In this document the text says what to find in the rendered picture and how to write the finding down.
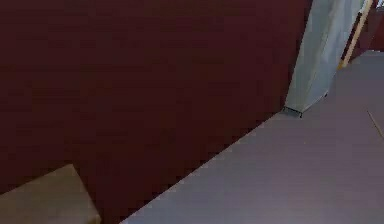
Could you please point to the light wooden door frame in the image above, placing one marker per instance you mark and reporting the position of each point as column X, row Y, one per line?
column 355, row 35

